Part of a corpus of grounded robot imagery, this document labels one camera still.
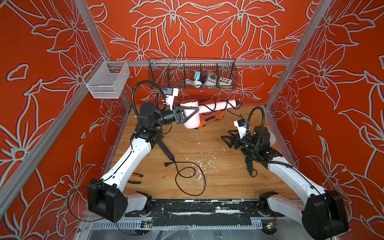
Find blue white small box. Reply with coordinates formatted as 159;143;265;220
194;71;201;82

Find black wire wall basket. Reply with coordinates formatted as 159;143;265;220
148;57;238;90

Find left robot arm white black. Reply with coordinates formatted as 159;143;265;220
87;81;199;223

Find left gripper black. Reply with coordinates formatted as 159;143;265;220
152;103;198;130

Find pink hair dryer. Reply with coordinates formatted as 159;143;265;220
180;100;242;129

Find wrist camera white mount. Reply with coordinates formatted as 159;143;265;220
164;88;179;110
234;119;249;139

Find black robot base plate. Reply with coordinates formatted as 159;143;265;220
118;199;284;230

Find pink dryer black cord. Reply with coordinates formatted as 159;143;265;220
200;100;243;118

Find white coiled cable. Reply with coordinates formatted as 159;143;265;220
184;78;202;89

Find clear acrylic wall bin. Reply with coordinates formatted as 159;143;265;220
83;56;131;99

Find white power strip cube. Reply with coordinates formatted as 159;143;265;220
219;77;233;89

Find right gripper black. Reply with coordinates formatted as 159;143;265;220
221;130;261;154

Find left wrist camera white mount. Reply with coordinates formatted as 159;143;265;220
164;88;179;110

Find orange plastic tool case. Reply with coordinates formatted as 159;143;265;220
196;111;225;130

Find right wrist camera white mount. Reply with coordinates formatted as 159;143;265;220
234;119;249;139

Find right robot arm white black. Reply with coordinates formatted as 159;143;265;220
221;107;349;240

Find white tape roll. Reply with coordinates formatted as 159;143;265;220
269;131;277;145

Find black hair dryer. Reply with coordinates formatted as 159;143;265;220
157;140;175;162

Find dark green hair dryer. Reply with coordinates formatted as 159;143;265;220
244;151;257;178

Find orange handled pliers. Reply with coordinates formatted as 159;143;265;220
128;173;144;185

